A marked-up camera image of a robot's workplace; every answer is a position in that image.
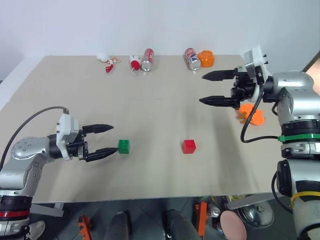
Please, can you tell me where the grey table bracket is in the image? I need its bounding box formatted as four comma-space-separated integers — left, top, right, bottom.
30, 202, 65, 219
225, 192, 276, 211

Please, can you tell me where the orange pumpkin shaped bowl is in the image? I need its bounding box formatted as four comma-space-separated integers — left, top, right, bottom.
197, 50, 216, 68

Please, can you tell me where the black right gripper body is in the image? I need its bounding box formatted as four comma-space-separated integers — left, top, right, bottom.
230, 66, 258, 103

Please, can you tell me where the red toy brick cube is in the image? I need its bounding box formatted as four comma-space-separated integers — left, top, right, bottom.
181, 139, 197, 155

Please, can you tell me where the red blue soda can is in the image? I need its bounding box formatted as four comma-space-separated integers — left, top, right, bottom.
184, 47, 202, 72

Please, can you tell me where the orange flat plastic piece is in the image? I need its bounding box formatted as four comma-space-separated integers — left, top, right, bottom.
238, 103, 266, 126

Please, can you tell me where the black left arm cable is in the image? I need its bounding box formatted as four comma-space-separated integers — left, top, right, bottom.
0, 106, 70, 172

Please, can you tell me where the orange black clamp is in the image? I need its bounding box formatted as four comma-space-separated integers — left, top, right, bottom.
194, 200, 209, 237
76, 214, 92, 240

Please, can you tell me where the silver round metal object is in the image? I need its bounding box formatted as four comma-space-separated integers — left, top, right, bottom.
239, 199, 274, 229

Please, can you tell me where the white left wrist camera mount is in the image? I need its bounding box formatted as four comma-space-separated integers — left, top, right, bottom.
55, 112, 80, 160

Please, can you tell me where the dark rounded shape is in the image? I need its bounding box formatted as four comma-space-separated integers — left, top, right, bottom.
161, 209, 201, 240
103, 211, 134, 240

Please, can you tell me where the green cable tie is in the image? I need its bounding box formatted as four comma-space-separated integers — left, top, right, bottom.
277, 133, 320, 144

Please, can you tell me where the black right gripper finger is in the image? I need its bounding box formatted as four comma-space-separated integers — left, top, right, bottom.
198, 95, 239, 109
201, 69, 237, 82

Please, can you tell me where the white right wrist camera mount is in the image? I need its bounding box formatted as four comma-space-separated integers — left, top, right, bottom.
243, 44, 270, 102

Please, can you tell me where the yellow cable tie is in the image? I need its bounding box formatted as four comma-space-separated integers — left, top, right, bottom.
290, 191, 320, 204

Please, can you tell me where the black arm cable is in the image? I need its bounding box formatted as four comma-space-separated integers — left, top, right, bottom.
0, 106, 70, 172
240, 82, 282, 144

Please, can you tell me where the green toy brick cube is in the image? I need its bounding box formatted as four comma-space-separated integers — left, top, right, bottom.
117, 138, 132, 155

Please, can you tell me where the pink round disc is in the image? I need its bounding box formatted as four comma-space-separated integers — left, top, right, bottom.
219, 209, 247, 240

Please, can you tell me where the white red cylinder toy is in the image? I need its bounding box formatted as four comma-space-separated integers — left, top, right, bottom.
129, 54, 142, 76

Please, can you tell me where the white ball red tassel charm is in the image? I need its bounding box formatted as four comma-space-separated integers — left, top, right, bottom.
97, 52, 121, 74

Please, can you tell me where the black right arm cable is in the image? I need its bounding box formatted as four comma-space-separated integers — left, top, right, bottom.
240, 82, 282, 144

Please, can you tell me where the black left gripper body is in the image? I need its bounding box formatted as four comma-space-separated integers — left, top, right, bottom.
66, 126, 89, 162

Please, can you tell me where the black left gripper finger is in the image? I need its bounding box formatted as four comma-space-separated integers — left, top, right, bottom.
81, 123, 115, 136
87, 147, 119, 163

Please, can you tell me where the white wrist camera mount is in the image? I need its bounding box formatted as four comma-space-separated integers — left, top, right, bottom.
55, 112, 80, 160
243, 44, 270, 102

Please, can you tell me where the grey white shoe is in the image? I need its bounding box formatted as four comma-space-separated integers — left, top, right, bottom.
24, 220, 46, 240

